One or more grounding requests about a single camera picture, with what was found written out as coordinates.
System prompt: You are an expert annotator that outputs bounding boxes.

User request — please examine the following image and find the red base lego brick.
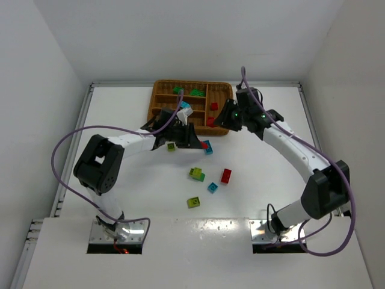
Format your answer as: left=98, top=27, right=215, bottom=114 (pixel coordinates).
left=200, top=141, right=209, bottom=149

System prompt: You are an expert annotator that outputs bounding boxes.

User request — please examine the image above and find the red rounded lego brick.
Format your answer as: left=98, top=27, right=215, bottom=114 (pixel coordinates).
left=206, top=117, right=216, bottom=128

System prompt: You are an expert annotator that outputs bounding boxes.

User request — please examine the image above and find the small lime lego brick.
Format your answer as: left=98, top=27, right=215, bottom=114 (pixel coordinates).
left=167, top=143, right=176, bottom=152

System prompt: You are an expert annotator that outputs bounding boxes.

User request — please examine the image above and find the small red lego brick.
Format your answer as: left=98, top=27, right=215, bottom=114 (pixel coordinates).
left=210, top=102, right=218, bottom=111

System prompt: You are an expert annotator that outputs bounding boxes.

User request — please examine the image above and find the dark green lego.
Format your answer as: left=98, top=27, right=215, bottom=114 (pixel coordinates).
left=189, top=89, right=205, bottom=97

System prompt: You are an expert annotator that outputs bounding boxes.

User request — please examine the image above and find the cyan rounded lego brick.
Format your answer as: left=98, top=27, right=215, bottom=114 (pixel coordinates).
left=180, top=101, right=191, bottom=109

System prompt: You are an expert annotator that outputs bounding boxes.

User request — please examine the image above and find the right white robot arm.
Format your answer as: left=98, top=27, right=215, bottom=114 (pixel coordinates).
left=214, top=89, right=350, bottom=235

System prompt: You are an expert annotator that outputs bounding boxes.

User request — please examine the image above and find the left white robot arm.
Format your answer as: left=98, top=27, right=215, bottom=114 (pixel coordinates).
left=73, top=108, right=208, bottom=233

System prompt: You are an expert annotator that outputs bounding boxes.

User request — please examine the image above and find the long cyan lego brick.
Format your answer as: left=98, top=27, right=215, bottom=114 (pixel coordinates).
left=203, top=140, right=213, bottom=155

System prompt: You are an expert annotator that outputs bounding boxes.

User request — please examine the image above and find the brown wicker divided tray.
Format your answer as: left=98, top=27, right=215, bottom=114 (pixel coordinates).
left=147, top=79, right=233, bottom=136

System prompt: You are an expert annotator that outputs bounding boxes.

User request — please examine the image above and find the lime green stacked lego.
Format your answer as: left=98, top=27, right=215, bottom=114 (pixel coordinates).
left=189, top=167, right=205, bottom=182

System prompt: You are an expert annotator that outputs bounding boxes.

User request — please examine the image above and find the small cyan lego brick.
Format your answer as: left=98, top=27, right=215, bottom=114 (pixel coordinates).
left=208, top=182, right=218, bottom=193

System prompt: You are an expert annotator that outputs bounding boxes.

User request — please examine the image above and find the lime lego brick front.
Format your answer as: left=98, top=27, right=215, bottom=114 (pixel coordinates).
left=187, top=197, right=200, bottom=209

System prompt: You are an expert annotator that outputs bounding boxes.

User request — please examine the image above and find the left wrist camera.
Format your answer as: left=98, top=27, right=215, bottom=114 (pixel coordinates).
left=176, top=107, right=193, bottom=125

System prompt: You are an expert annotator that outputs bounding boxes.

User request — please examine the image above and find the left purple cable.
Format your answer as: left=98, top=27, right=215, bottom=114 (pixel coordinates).
left=51, top=90, right=185, bottom=238

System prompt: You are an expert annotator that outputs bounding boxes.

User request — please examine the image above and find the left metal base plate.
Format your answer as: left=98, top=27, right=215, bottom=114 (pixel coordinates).
left=89, top=220, right=147, bottom=244

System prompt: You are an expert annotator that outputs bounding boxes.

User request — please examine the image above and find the metal base plate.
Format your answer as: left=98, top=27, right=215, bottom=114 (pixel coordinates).
left=250, top=219, right=307, bottom=244
left=89, top=220, right=147, bottom=244

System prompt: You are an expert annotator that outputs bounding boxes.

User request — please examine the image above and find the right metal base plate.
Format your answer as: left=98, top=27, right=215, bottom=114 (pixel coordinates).
left=250, top=219, right=307, bottom=244

